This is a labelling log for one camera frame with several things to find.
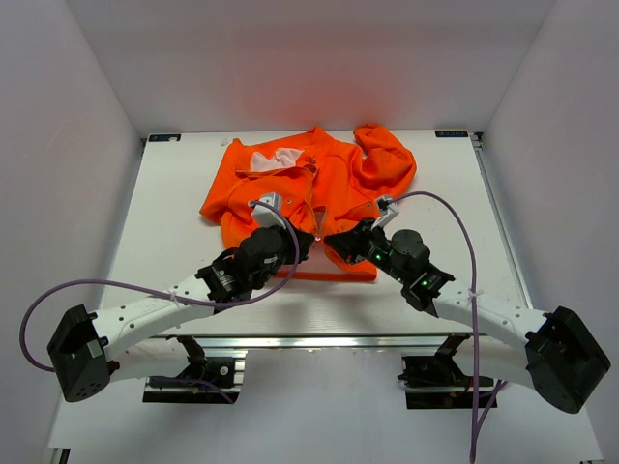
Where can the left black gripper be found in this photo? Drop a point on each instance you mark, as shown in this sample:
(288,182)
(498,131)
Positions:
(287,236)

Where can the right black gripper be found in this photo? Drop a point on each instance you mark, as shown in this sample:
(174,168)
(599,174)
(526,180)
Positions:
(351,245)

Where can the orange jacket pink lining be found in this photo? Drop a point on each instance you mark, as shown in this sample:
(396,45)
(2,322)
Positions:
(326,185)

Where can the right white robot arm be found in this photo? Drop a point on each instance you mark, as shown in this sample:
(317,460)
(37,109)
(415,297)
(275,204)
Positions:
(564,361)

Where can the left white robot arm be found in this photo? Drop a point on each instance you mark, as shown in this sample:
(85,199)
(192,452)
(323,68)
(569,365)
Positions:
(86,347)

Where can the right blue table label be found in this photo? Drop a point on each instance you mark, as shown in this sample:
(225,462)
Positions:
(451,133)

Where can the blue table label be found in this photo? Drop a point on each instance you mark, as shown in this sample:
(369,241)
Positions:
(163,138)
(451,133)

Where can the left blue table label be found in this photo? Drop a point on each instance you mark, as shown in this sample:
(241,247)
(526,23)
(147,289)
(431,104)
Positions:
(163,138)

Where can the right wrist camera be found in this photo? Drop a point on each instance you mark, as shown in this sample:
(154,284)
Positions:
(387,211)

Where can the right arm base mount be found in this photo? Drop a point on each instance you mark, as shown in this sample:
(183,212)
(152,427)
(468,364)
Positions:
(435,382)

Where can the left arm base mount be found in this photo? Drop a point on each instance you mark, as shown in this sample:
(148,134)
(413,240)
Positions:
(188,372)

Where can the aluminium table front rail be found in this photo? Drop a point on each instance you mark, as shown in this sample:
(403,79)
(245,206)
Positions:
(327,341)

